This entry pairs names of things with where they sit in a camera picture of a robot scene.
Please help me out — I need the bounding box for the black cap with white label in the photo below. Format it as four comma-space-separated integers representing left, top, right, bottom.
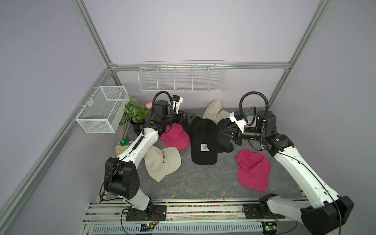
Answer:
190, 117, 218, 165

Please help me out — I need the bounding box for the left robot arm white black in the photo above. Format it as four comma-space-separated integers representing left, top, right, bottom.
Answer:
99, 91, 196, 212

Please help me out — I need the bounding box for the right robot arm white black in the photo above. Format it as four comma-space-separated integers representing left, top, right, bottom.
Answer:
219, 91, 354, 235

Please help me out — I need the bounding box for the cream cap back right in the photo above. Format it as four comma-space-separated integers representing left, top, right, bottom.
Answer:
247, 114, 257, 127

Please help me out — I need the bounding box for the cream cap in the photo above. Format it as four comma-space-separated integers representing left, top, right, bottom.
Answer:
203, 99, 230, 124
144, 146, 181, 182
247, 114, 257, 127

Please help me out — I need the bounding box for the pink cap left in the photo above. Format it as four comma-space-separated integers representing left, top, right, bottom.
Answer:
160, 123, 191, 151

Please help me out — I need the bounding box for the pink cap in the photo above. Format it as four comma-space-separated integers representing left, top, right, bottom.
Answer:
160, 123, 191, 151
237, 149, 272, 192

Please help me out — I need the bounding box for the cream cap back centre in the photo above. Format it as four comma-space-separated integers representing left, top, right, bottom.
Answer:
203, 99, 230, 124

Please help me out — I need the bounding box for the black plant pot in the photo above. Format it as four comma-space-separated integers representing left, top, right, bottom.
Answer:
130, 120, 146, 136

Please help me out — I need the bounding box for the green artificial plant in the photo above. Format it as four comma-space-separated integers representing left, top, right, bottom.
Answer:
119, 97, 149, 125

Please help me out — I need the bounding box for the pink cap right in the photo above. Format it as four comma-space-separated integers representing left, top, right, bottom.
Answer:
237, 149, 272, 192

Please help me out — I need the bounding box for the cream cap front left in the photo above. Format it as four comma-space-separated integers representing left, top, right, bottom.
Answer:
144, 146, 181, 182

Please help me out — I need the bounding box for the small green toy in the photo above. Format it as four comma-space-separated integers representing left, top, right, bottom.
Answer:
119, 136, 131, 146

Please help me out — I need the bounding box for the green circuit board right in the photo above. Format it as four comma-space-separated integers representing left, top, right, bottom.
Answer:
261, 222, 278, 234

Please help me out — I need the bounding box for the green circuit board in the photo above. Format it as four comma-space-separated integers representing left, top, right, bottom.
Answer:
140, 223, 155, 232
261, 222, 278, 234

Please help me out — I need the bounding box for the green circuit board left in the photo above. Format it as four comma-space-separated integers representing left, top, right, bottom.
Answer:
140, 223, 155, 232

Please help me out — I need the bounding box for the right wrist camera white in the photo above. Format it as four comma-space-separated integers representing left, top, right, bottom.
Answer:
229, 111, 247, 133

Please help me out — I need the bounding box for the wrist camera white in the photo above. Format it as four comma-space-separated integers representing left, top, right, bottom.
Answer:
229, 111, 247, 133
172, 95, 183, 114

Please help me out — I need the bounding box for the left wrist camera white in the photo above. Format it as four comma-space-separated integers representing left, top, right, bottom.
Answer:
172, 95, 183, 114

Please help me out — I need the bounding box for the long white wire shelf basket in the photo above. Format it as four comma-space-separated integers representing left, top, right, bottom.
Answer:
138, 60, 227, 93

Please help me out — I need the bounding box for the white wire cube basket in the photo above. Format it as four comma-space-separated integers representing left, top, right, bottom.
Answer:
75, 86, 130, 134

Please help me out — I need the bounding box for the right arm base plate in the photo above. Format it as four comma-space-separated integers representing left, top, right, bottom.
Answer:
242, 203, 286, 221

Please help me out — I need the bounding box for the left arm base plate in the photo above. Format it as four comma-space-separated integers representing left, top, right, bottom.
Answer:
126, 205, 167, 221

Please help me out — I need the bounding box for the white slotted cable duct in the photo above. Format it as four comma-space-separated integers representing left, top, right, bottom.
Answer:
89, 221, 263, 235

